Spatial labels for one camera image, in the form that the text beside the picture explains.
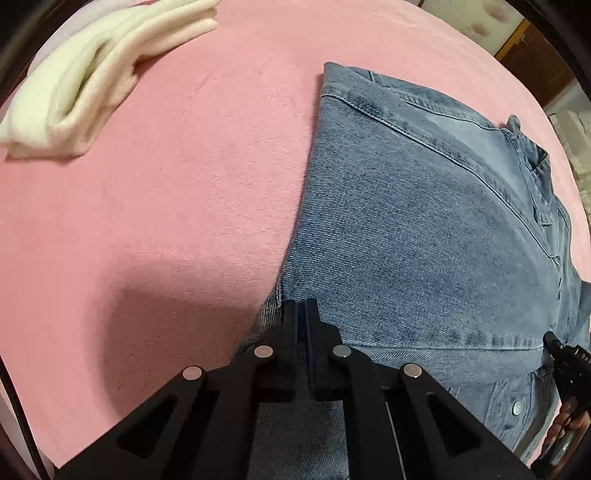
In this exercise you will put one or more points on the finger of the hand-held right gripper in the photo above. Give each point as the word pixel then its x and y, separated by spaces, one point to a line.
pixel 551 342

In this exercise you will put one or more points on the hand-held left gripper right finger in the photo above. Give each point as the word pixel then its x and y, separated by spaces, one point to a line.
pixel 312 332

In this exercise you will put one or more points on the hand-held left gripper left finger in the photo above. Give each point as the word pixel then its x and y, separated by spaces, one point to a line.
pixel 294 332

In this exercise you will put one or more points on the blue denim jacket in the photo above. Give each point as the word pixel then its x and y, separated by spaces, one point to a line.
pixel 415 230

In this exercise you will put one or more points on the person's right hand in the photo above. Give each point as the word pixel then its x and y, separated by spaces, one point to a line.
pixel 564 422

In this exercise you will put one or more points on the pink blanket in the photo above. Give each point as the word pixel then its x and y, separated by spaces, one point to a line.
pixel 161 221

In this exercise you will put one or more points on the white boxes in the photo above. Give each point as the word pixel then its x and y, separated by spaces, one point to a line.
pixel 575 134

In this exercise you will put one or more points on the brown wooden cabinet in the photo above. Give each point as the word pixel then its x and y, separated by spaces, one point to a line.
pixel 540 64

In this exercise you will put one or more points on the white folded cloth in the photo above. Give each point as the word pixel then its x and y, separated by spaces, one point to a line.
pixel 92 78

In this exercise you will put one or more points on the lavender cloth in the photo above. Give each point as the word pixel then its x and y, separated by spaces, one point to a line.
pixel 78 30

